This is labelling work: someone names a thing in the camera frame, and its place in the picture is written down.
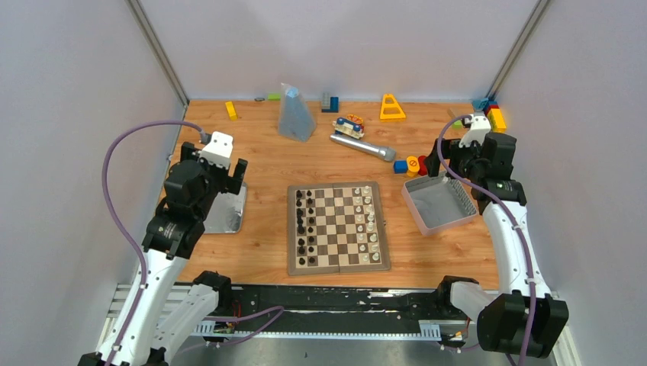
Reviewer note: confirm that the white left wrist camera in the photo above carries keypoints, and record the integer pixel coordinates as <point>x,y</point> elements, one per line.
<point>218,150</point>

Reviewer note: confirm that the blue grey brick stack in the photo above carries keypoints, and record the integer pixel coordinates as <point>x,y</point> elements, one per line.
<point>329,104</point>

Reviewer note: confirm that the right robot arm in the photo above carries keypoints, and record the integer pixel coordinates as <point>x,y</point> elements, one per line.
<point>524,319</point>

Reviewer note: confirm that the blue duplo brick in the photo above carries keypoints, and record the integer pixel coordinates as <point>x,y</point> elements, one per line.
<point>400,166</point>

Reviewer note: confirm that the yellow curved block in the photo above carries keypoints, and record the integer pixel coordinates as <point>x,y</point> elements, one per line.
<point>231,110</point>

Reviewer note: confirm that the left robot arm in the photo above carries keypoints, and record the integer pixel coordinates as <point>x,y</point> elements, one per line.
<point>141,335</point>

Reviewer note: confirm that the red rounded block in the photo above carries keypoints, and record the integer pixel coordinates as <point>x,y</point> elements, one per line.
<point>422,166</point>

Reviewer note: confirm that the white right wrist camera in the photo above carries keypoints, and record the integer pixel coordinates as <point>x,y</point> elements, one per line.
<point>478,126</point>

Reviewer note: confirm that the yellow no-entry sign block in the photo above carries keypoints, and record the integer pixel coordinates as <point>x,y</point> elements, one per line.
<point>413,166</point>

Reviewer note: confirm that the colourful brick stack right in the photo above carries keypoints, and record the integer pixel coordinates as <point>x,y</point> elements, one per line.
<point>495,117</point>

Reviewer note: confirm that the white blue toy car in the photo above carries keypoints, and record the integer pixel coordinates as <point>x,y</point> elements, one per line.
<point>351,125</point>

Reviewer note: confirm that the yellow triangle toy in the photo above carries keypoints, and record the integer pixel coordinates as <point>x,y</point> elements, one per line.
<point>390,109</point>

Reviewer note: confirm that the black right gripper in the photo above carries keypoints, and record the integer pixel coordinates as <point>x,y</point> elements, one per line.
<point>450,149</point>

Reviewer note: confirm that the wooden chess board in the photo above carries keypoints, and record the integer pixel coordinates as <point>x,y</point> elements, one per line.
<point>337,249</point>

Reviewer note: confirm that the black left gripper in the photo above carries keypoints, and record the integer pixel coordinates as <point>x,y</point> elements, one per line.
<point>236,174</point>

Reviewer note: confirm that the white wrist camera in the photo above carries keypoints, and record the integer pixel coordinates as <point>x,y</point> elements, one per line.
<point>478,126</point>
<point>218,150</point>

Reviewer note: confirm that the silver toy microphone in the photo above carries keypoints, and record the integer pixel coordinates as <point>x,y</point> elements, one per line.
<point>383,152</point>

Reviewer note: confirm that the blue bubble-wrapped cone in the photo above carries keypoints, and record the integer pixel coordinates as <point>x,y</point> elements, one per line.
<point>295,121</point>

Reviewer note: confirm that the silver metal tin lid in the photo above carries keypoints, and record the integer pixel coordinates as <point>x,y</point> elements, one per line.
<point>226,213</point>

